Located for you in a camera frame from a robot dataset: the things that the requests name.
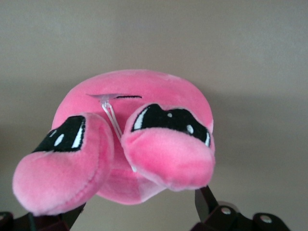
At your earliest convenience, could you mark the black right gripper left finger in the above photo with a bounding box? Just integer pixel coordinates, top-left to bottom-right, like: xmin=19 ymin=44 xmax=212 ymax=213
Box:
xmin=0 ymin=203 xmax=86 ymax=231

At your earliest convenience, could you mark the pink plush toy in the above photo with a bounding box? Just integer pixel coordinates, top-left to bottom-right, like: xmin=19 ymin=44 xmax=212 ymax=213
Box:
xmin=12 ymin=69 xmax=216 ymax=216

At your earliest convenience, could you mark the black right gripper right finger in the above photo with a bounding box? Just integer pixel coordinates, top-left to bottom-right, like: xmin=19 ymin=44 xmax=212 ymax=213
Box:
xmin=191 ymin=186 xmax=293 ymax=231

